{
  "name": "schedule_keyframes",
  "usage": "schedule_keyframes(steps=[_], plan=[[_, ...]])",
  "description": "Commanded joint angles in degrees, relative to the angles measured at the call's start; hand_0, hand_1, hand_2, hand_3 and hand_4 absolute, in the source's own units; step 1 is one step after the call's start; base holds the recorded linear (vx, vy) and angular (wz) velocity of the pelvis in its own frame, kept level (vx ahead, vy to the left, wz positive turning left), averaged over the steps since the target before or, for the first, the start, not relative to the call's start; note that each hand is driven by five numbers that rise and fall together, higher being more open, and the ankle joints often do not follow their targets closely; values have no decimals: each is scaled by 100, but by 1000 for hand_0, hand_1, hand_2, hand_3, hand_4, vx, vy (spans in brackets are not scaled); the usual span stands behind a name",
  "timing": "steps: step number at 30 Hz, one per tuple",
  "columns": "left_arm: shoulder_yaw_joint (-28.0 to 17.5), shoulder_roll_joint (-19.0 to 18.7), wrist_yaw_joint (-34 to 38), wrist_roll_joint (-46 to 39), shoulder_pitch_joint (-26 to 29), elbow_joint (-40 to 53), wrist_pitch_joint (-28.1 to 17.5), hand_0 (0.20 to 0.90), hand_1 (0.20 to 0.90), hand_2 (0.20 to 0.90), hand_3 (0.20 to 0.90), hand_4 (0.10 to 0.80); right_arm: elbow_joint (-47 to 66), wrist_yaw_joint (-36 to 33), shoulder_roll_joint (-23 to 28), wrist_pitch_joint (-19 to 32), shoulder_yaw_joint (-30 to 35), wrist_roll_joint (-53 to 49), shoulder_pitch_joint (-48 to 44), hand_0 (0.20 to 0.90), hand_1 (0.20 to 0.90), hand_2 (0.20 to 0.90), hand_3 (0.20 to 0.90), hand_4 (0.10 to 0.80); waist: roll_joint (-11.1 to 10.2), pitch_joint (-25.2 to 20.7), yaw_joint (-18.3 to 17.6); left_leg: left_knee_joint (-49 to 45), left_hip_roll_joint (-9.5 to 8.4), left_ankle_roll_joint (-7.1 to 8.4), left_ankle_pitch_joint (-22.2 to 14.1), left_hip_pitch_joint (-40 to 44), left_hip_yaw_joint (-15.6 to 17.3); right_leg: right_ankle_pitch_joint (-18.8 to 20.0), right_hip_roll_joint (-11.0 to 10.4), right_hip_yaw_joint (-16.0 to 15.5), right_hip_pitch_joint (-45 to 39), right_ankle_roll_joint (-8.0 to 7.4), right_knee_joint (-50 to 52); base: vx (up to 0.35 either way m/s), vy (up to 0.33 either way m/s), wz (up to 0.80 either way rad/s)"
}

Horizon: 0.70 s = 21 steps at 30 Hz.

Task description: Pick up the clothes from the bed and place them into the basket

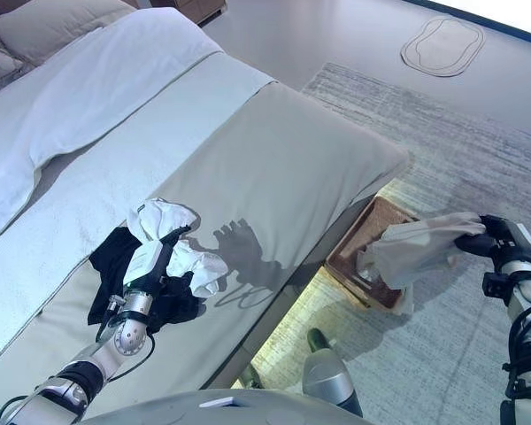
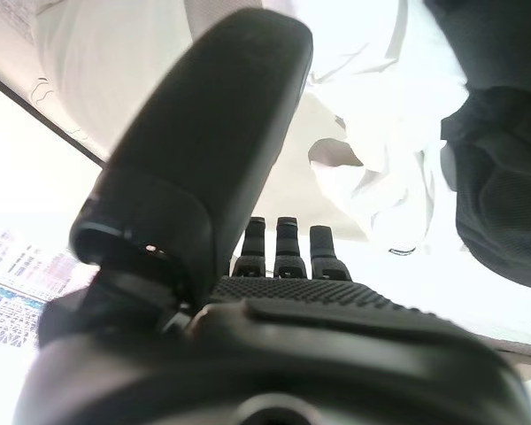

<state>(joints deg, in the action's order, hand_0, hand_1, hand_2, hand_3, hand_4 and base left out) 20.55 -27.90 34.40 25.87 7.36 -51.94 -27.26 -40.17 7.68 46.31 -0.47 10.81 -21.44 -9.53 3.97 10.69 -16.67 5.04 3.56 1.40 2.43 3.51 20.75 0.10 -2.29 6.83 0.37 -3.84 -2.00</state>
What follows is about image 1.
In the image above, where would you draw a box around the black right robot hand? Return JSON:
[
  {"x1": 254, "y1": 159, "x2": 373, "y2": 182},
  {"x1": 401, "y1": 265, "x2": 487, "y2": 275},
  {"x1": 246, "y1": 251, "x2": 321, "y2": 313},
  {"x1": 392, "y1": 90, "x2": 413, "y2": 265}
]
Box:
[{"x1": 452, "y1": 214, "x2": 531, "y2": 269}]

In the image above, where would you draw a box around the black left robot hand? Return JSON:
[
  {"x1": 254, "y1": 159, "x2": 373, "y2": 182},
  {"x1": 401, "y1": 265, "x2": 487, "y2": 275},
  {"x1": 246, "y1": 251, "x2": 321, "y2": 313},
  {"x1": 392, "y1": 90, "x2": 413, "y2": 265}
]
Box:
[{"x1": 122, "y1": 225, "x2": 192, "y2": 294}]

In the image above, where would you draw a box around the black garment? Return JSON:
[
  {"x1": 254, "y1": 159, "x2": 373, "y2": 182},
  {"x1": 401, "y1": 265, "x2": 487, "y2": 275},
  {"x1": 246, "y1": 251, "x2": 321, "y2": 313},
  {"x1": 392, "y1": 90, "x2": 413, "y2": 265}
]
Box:
[{"x1": 87, "y1": 226, "x2": 207, "y2": 336}]

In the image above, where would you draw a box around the white garment with blue label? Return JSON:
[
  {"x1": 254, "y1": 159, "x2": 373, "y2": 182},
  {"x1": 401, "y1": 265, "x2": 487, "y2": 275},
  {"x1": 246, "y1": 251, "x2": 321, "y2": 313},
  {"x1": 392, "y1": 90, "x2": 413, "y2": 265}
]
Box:
[{"x1": 125, "y1": 197, "x2": 229, "y2": 300}]

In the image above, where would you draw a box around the cream garment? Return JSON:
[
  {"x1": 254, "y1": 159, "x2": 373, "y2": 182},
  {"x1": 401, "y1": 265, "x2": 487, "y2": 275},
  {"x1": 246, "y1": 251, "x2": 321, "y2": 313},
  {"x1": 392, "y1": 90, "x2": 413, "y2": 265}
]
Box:
[{"x1": 358, "y1": 211, "x2": 489, "y2": 316}]

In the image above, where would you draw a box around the woven wicker basket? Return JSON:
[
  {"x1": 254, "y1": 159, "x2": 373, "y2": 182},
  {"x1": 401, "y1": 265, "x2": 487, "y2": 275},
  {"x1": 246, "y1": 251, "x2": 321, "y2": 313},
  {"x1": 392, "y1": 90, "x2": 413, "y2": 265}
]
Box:
[{"x1": 324, "y1": 195, "x2": 419, "y2": 312}]

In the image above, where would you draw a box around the bed with beige cover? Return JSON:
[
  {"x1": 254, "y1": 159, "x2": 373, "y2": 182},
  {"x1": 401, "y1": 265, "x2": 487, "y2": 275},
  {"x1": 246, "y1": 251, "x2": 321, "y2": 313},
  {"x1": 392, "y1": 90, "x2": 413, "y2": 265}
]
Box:
[{"x1": 0, "y1": 0, "x2": 411, "y2": 391}]

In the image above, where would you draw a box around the grey robot torso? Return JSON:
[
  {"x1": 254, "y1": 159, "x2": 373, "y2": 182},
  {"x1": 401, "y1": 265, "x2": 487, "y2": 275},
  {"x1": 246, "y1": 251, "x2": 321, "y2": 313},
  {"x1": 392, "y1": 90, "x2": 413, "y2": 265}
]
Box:
[{"x1": 76, "y1": 388, "x2": 351, "y2": 425}]

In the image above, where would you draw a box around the white duvet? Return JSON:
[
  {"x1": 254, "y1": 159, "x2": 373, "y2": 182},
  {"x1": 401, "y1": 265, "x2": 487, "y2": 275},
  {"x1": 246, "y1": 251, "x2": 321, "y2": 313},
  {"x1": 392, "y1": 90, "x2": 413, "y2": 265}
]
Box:
[{"x1": 0, "y1": 7, "x2": 225, "y2": 241}]

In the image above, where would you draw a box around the small oval floor mat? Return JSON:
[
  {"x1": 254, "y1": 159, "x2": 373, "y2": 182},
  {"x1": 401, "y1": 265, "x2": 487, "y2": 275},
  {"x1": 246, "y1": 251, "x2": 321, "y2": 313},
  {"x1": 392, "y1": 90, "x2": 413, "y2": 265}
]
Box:
[{"x1": 399, "y1": 14, "x2": 486, "y2": 79}]

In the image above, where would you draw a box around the silver right robot leg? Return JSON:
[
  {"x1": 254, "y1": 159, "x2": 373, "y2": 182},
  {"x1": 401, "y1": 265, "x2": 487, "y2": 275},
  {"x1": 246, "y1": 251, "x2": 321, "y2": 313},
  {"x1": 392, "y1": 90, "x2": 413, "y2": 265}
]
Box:
[{"x1": 301, "y1": 328, "x2": 365, "y2": 420}]

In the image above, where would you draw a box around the plain beige pillow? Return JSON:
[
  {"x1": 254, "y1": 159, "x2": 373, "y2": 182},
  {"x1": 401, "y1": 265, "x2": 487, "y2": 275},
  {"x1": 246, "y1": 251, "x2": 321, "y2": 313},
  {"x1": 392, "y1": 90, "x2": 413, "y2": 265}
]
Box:
[{"x1": 0, "y1": 0, "x2": 136, "y2": 68}]

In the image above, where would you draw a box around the brown wooden nightstand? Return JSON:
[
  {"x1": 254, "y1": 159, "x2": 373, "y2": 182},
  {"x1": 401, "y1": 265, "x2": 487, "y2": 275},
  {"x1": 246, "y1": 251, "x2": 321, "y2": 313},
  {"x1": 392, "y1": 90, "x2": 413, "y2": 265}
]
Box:
[{"x1": 178, "y1": 0, "x2": 228, "y2": 17}]

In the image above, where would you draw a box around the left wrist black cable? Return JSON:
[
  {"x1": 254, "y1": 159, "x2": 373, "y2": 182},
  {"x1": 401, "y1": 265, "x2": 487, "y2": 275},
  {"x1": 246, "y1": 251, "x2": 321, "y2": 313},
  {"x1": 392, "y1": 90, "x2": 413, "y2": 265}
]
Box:
[{"x1": 96, "y1": 297, "x2": 157, "y2": 371}]

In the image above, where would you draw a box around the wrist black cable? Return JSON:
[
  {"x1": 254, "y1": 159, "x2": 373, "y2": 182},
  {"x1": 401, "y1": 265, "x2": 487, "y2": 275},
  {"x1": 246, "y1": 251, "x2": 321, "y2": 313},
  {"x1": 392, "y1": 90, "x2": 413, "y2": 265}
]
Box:
[
  {"x1": 96, "y1": 297, "x2": 157, "y2": 371},
  {"x1": 502, "y1": 298, "x2": 531, "y2": 402}
]

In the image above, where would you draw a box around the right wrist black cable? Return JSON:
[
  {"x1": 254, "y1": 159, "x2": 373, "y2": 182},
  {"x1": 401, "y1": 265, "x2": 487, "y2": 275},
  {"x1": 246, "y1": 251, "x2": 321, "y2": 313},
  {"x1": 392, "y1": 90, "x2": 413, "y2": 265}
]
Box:
[{"x1": 502, "y1": 298, "x2": 531, "y2": 402}]

